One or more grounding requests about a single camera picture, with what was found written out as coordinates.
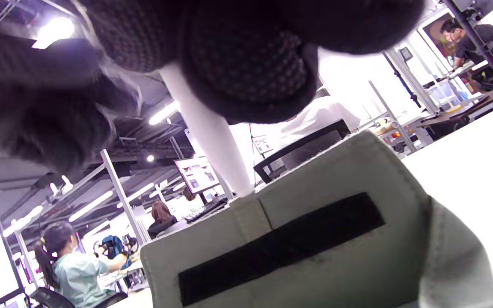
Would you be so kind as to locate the white twist pen blue cap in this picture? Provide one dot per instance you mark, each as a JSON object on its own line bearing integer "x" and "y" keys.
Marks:
{"x": 216, "y": 141}

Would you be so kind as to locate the computer monitor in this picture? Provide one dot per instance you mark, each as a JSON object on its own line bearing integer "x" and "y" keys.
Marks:
{"x": 197, "y": 175}

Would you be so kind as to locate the olive green fabric pen pouch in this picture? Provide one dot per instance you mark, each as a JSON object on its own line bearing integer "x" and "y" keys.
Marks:
{"x": 336, "y": 179}

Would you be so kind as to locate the black keyboard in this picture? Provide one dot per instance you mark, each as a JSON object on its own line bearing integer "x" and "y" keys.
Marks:
{"x": 208, "y": 209}

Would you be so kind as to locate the person's right hand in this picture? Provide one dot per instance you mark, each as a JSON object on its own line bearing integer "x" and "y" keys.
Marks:
{"x": 246, "y": 55}

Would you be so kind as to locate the black mesh office chair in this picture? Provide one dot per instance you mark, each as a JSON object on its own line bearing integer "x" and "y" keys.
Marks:
{"x": 310, "y": 149}

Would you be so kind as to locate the ceiling tube light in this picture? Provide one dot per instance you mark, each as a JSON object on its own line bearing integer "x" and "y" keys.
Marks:
{"x": 163, "y": 113}
{"x": 90, "y": 206}

